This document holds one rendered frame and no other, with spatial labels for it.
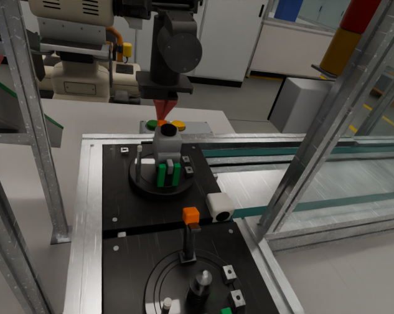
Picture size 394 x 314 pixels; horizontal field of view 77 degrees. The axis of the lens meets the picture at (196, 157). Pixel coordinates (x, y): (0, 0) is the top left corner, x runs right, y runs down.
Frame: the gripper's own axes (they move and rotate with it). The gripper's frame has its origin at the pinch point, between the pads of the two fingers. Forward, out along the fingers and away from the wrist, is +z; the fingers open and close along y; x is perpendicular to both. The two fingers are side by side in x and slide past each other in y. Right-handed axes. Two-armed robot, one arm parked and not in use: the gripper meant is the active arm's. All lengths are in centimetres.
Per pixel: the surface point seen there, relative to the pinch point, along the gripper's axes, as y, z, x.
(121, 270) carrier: -9.4, 9.0, -26.8
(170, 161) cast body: 0.1, 1.8, -11.4
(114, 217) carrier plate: -10.0, 9.2, -17.0
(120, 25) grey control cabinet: 8, 50, 289
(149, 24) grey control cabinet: 41, 44, 286
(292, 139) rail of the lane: 45.4, 10.7, 6.8
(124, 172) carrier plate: -7.5, 9.4, -5.8
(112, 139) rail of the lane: -9.6, 11.2, 8.6
